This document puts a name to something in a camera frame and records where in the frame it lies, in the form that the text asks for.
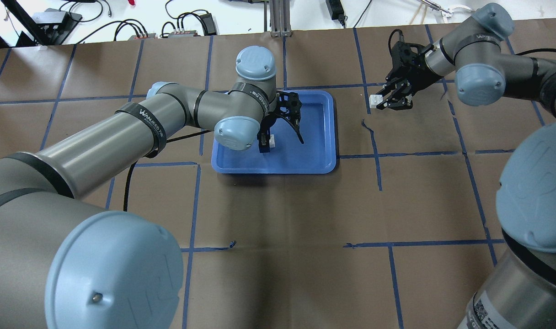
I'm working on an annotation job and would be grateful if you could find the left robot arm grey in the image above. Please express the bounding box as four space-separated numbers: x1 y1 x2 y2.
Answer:
0 45 301 329

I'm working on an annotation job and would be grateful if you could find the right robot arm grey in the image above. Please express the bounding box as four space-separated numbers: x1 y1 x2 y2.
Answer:
375 3 556 329

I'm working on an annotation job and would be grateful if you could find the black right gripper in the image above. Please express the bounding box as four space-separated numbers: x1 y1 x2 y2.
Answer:
376 41 436 111

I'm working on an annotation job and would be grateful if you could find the blue plastic tray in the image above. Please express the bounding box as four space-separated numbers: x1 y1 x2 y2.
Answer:
211 90 337 174

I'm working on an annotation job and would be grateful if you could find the aluminium frame post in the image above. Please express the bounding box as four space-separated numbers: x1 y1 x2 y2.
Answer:
263 0 293 37

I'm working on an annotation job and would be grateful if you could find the black power adapter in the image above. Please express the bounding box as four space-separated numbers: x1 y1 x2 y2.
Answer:
326 0 346 21

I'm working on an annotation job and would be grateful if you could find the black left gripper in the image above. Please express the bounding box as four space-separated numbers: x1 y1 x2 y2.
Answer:
257 91 305 153

